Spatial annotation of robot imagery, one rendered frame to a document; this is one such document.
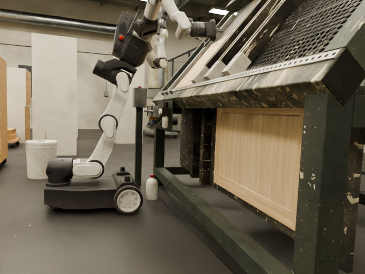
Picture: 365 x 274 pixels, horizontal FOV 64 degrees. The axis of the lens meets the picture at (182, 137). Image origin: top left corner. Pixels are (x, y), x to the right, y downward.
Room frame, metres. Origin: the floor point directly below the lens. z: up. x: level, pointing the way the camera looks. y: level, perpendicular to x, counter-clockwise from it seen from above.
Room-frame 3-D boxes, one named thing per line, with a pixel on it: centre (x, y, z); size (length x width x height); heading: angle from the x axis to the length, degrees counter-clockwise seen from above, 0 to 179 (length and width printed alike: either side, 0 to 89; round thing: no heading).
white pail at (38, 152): (3.00, 1.46, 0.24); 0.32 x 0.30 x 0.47; 21
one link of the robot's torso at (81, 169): (2.16, 0.70, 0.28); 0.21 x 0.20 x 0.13; 107
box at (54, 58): (4.72, 2.05, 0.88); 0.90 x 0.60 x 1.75; 21
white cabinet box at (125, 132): (6.49, 1.24, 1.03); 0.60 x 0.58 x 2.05; 21
